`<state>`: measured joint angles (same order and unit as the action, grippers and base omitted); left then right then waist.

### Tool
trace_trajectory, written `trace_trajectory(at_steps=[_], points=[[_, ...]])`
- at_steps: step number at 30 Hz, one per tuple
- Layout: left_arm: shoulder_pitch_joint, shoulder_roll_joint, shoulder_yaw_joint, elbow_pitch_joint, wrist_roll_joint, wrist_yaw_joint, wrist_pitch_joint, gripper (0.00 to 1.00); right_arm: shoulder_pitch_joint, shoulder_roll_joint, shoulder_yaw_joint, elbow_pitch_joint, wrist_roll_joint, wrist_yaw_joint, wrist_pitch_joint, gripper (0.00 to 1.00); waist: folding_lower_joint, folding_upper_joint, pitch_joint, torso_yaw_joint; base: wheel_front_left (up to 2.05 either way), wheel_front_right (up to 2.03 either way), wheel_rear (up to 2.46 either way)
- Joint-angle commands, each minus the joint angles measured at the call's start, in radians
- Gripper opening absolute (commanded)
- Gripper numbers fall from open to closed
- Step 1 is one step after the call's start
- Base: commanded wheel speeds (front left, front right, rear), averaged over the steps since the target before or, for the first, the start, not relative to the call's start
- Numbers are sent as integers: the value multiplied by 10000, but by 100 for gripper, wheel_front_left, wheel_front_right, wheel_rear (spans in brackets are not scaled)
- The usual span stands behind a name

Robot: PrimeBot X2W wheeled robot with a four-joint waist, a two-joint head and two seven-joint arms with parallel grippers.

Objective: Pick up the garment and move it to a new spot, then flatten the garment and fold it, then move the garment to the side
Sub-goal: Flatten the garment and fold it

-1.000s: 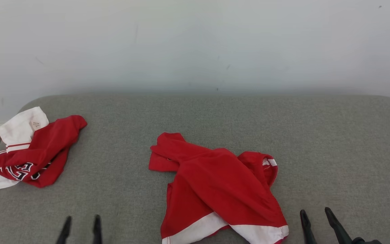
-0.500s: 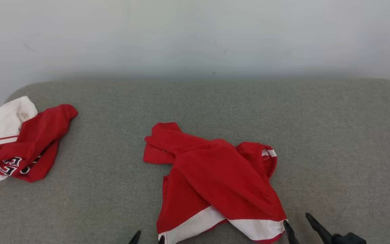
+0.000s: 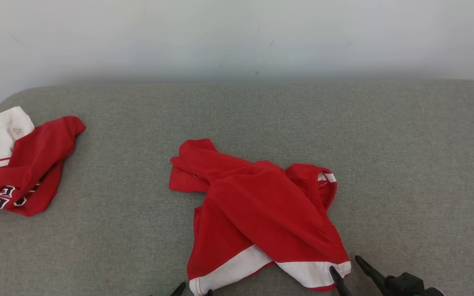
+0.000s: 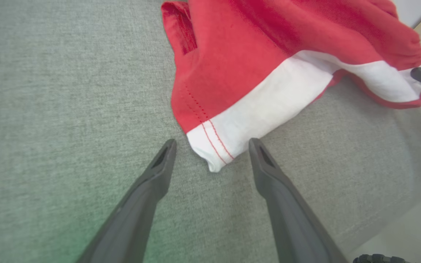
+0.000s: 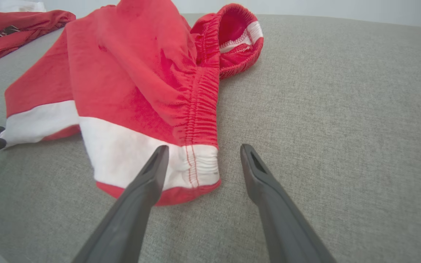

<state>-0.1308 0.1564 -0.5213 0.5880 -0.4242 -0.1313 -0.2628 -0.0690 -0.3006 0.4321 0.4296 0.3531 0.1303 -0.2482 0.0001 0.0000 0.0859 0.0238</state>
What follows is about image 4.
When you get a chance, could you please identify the red shorts with white stripe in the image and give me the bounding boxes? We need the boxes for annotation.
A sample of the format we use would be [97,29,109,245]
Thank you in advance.
[160,0,421,173]

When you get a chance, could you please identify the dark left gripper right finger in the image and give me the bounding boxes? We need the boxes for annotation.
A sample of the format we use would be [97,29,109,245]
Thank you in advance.
[249,138,350,263]

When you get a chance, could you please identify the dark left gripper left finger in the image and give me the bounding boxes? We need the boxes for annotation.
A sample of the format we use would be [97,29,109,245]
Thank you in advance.
[75,139,178,263]

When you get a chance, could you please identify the black ribbed robot part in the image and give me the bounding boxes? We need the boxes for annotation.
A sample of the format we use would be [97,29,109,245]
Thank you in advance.
[353,254,409,263]

